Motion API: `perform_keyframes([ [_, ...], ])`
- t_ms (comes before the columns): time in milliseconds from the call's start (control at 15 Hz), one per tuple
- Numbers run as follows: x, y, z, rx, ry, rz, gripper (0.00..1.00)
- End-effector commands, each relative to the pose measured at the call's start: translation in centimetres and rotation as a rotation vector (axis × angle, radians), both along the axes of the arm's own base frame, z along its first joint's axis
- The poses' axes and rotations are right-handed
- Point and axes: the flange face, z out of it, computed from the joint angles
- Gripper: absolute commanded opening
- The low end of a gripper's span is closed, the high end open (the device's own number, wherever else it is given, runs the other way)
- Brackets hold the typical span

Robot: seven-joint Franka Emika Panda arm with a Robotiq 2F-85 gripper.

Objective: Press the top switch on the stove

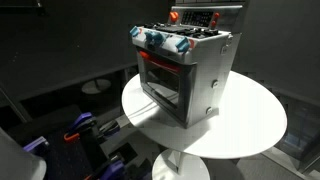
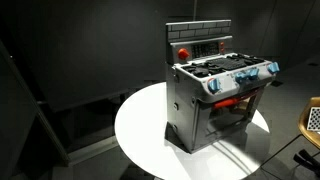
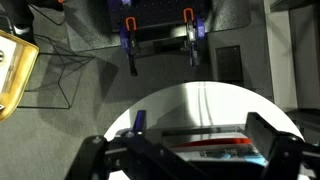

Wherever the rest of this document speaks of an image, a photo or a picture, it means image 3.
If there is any black perforated board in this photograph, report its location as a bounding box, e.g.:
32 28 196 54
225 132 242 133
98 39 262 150
106 0 214 33

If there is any grey toy stove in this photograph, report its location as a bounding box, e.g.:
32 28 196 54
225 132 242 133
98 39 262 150
114 124 270 168

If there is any dark floor hatch plate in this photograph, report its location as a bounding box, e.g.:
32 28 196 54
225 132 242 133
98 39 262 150
214 44 243 83

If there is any yellow wooden chair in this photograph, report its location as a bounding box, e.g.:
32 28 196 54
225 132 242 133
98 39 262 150
0 28 96 123

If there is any black shoe white sole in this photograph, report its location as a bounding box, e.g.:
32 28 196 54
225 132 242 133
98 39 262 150
0 0 36 44

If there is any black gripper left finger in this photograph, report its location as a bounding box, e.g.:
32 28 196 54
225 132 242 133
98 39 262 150
64 133 208 180

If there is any white checkerboard calibration board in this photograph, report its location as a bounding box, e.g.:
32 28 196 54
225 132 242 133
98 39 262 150
0 34 18 95

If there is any red oven door handle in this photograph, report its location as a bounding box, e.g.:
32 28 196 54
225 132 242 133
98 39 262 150
173 137 253 150

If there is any blue clamp orange handle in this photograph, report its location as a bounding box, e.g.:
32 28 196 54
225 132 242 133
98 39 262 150
118 16 140 77
181 7 206 68

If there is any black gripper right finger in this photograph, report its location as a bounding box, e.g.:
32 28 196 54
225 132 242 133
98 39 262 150
245 111 320 180

